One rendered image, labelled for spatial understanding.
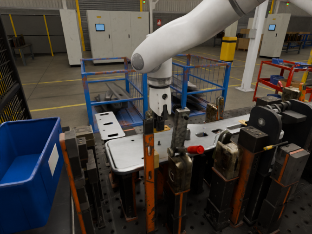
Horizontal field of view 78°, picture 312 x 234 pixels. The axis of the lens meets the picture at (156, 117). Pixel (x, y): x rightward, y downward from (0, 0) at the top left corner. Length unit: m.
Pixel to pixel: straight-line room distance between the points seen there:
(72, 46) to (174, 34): 7.92
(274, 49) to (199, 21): 10.89
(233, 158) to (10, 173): 0.68
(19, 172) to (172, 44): 0.57
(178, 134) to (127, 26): 8.18
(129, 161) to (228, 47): 7.70
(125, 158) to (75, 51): 7.81
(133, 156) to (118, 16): 8.03
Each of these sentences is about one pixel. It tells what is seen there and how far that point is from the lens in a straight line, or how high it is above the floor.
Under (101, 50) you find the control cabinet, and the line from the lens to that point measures 8.49.
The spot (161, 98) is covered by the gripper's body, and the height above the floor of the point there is 1.21.
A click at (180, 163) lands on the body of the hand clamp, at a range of 0.61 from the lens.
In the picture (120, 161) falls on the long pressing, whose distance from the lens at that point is 0.70.
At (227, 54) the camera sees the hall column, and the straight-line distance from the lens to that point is 8.23.
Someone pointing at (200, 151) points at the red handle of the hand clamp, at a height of 1.14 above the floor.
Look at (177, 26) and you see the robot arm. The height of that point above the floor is 1.43.
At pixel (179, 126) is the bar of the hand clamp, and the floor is 1.17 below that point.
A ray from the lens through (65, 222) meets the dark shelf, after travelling 0.53.
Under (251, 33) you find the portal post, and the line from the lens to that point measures 5.11.
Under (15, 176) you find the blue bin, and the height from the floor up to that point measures 1.03.
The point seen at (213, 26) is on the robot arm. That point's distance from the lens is 0.55.
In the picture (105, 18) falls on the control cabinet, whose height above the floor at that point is 1.72.
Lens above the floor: 1.42
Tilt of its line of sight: 25 degrees down
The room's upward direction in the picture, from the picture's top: straight up
